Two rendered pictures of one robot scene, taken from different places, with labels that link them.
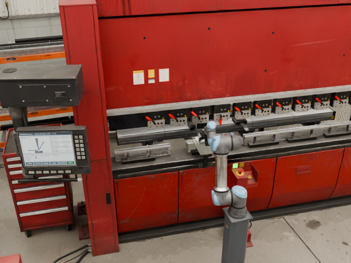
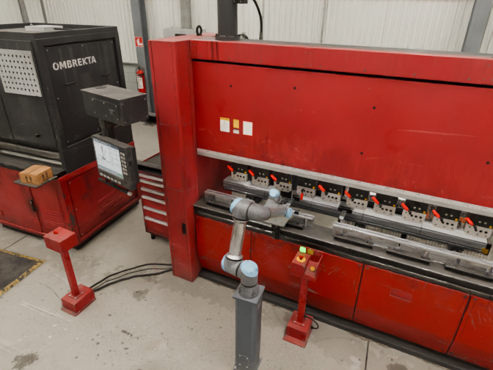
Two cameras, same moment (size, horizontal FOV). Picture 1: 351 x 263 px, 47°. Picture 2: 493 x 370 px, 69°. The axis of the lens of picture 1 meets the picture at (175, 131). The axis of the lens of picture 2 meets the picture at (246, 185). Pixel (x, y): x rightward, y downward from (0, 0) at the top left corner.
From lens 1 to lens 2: 196 cm
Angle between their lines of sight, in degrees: 35
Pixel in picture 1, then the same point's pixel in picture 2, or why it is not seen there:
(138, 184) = (214, 227)
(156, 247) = (222, 295)
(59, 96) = (111, 114)
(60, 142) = (114, 154)
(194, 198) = (265, 266)
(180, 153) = not seen: hidden behind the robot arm
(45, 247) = (153, 251)
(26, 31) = not seen: hidden behind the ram
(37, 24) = not seen: hidden behind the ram
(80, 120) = (163, 148)
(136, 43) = (223, 89)
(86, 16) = (167, 53)
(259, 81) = (353, 164)
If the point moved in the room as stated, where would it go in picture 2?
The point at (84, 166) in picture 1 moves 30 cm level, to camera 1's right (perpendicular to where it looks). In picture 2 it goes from (128, 182) to (152, 194)
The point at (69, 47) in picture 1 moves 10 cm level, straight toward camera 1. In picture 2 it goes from (155, 79) to (147, 81)
